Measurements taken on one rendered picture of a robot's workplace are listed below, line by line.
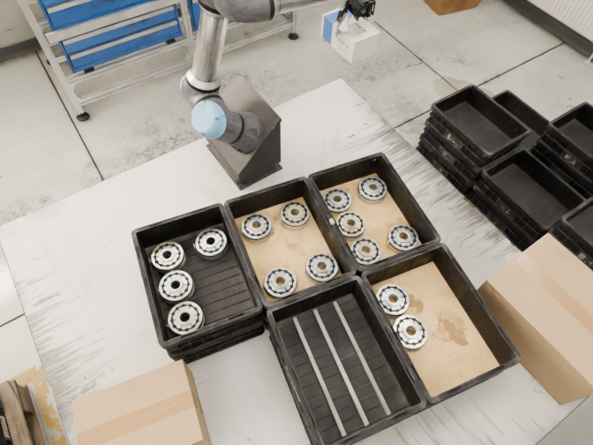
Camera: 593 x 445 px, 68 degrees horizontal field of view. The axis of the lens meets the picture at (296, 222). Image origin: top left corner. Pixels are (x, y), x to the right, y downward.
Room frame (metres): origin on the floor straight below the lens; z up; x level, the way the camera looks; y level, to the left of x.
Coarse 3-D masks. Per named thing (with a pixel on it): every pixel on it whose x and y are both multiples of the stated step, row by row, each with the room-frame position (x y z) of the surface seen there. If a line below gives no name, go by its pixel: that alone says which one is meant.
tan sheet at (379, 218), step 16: (368, 176) 1.02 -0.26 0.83; (320, 192) 0.93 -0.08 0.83; (352, 192) 0.94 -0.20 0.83; (352, 208) 0.87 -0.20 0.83; (368, 208) 0.87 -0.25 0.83; (384, 208) 0.88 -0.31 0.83; (368, 224) 0.81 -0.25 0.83; (384, 224) 0.81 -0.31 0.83; (384, 240) 0.75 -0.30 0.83; (384, 256) 0.69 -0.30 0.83
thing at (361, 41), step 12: (336, 12) 1.55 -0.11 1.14; (348, 12) 1.55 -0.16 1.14; (324, 24) 1.52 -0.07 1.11; (348, 24) 1.48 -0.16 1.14; (360, 24) 1.48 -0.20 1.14; (324, 36) 1.51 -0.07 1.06; (336, 36) 1.45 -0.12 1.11; (348, 36) 1.40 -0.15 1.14; (360, 36) 1.41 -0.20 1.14; (372, 36) 1.42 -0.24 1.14; (336, 48) 1.45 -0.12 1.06; (348, 48) 1.39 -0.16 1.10; (360, 48) 1.39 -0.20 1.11; (372, 48) 1.43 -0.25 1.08; (348, 60) 1.39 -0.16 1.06
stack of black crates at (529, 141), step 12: (492, 96) 2.02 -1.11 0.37; (504, 96) 2.07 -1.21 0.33; (516, 96) 2.03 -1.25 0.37; (504, 108) 2.04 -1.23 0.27; (516, 108) 1.99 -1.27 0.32; (528, 108) 1.94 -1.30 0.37; (528, 120) 1.91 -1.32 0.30; (540, 120) 1.86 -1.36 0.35; (540, 132) 1.83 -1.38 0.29; (528, 144) 1.76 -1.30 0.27
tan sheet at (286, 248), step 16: (272, 208) 0.86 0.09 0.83; (240, 224) 0.78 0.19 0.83; (272, 224) 0.79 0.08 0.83; (272, 240) 0.73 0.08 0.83; (288, 240) 0.73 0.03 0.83; (304, 240) 0.73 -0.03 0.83; (320, 240) 0.74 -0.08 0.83; (256, 256) 0.66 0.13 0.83; (272, 256) 0.67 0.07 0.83; (288, 256) 0.67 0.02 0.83; (304, 256) 0.67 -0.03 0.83; (256, 272) 0.61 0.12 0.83; (304, 288) 0.56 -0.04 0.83
